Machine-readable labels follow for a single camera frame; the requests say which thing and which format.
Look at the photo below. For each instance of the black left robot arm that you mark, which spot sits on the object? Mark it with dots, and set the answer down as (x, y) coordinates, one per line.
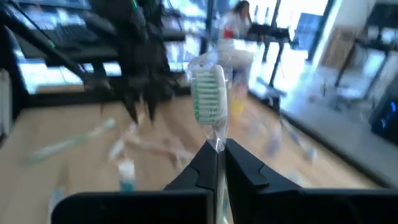
(140, 37)

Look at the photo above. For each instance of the background desk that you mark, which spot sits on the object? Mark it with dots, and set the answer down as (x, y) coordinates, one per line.
(270, 31)

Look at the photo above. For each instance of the red white box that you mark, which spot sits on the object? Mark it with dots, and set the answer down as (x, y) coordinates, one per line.
(228, 33)

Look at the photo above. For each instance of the person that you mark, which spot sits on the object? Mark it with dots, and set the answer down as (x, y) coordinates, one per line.
(237, 21)

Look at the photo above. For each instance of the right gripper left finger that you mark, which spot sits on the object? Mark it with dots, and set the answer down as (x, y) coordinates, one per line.
(174, 207)

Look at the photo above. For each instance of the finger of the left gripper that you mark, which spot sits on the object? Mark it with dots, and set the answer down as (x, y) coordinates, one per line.
(132, 109)
(151, 107)

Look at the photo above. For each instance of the silver bracket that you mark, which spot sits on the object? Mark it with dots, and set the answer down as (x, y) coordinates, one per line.
(4, 102)

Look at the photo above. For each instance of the teal mouthwash bottle white cap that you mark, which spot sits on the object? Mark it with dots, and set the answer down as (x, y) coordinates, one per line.
(127, 174)

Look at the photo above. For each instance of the green toothbrush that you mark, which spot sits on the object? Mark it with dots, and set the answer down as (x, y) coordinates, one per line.
(210, 96)
(71, 141)

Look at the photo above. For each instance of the black keyboard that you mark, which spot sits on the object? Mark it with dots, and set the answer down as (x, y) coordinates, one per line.
(71, 32)

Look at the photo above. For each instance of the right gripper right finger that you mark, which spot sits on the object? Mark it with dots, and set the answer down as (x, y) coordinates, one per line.
(280, 205)

